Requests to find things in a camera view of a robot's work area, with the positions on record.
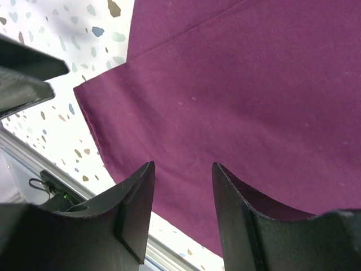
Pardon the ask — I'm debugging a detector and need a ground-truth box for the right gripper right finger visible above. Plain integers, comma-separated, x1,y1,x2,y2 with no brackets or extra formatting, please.
212,163,360,270

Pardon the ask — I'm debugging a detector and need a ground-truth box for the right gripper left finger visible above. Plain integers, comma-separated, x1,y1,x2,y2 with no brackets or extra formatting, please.
1,161,155,270

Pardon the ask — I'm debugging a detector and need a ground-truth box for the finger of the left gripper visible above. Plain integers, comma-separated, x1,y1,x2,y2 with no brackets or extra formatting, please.
1,35,69,79
0,67,55,120

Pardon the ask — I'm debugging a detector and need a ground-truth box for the purple surgical cloth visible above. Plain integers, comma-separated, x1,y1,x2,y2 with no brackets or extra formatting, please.
74,0,360,255

